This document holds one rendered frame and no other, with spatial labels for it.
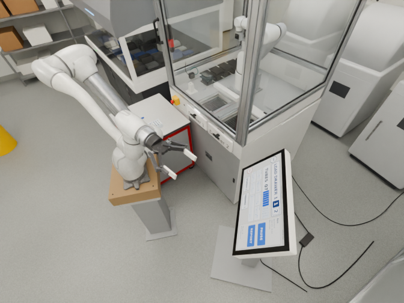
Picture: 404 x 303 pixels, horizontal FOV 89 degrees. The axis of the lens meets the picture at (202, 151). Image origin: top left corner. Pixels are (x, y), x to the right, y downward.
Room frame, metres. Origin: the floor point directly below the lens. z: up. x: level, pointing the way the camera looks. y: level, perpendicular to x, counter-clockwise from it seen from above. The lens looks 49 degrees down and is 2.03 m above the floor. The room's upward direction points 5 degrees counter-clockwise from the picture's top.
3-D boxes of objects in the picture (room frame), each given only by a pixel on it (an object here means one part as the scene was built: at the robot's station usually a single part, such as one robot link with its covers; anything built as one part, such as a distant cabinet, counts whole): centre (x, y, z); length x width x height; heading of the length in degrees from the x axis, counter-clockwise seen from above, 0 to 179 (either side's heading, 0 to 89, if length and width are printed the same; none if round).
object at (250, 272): (0.47, -0.29, 0.51); 0.50 x 0.45 x 1.02; 74
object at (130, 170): (0.84, 0.47, 1.03); 0.18 x 0.16 x 0.22; 145
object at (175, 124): (1.58, 0.50, 0.38); 0.62 x 0.58 x 0.76; 33
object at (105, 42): (3.02, 0.66, 1.13); 1.78 x 1.14 x 0.45; 33
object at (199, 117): (1.40, 0.02, 0.87); 0.29 x 0.02 x 0.11; 33
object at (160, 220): (0.83, 0.47, 0.38); 0.30 x 0.30 x 0.76; 7
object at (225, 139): (1.13, -0.15, 0.87); 0.29 x 0.02 x 0.11; 33
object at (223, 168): (1.62, -0.41, 0.40); 1.03 x 0.95 x 0.80; 33
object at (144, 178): (0.81, 0.47, 0.90); 0.22 x 0.18 x 0.06; 17
